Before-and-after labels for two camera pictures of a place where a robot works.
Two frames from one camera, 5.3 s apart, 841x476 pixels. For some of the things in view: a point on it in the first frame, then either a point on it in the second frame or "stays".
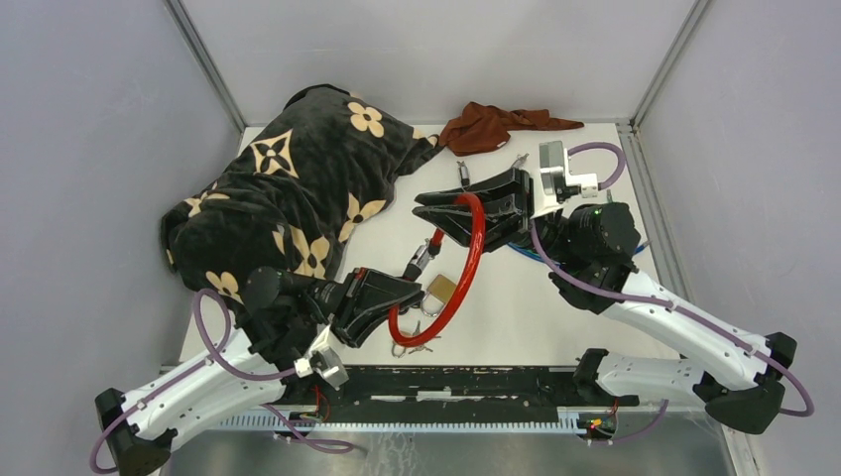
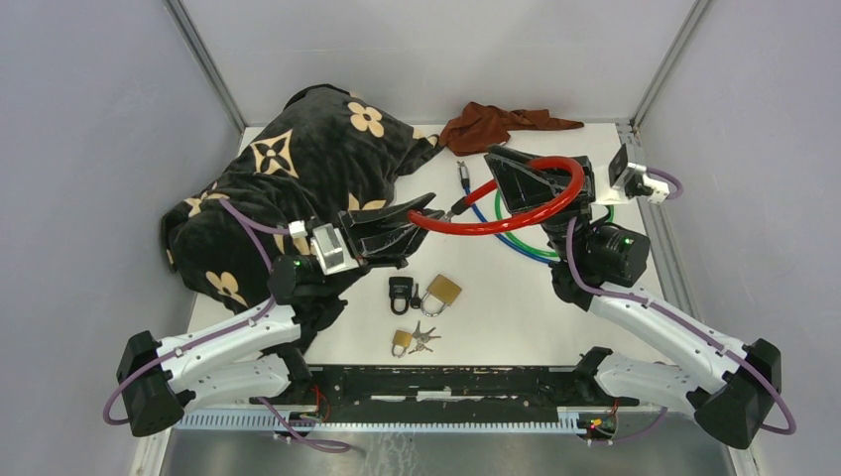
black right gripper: (514, 188) -> (523, 186)
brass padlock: (438, 293) stays
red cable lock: (435, 241) -> (559, 199)
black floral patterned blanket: (327, 161) stays
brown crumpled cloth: (480, 128) stays
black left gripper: (374, 289) -> (393, 247)
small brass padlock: (395, 354) stays
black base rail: (437, 388) stays
